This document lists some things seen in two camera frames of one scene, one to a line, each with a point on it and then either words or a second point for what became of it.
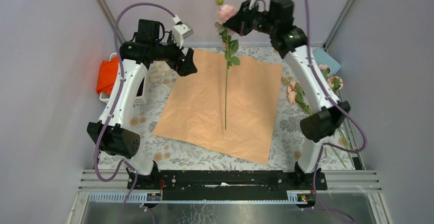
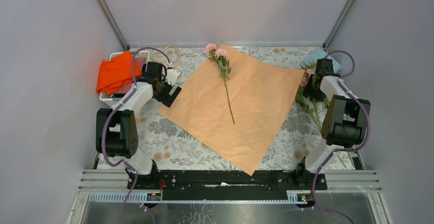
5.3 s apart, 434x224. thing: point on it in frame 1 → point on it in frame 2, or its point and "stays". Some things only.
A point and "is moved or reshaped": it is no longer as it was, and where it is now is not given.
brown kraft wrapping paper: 231,109 is moved or reshaped
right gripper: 239,22 → 307,91
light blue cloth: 323,57 stays
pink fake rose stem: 226,14 → 215,53
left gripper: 182,66 → 167,99
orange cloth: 107,75 stays
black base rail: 205,185 stays
